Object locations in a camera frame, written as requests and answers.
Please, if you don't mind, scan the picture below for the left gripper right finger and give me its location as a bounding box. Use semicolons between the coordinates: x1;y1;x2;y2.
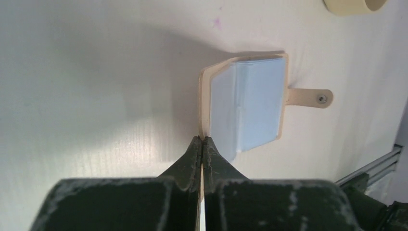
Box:
203;137;359;231

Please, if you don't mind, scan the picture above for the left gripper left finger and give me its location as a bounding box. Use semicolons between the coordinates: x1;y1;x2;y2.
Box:
31;136;202;231

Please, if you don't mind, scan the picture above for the beige leather card holder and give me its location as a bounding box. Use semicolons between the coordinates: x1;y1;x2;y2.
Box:
198;51;334;140

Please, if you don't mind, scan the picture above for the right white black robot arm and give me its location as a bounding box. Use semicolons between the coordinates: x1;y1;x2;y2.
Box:
340;173;408;231

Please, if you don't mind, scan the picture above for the beige oval plastic tray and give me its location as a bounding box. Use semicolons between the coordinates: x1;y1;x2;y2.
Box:
323;0;387;16

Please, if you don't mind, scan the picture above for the aluminium front frame rail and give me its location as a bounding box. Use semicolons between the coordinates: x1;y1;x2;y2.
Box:
336;144;403;186

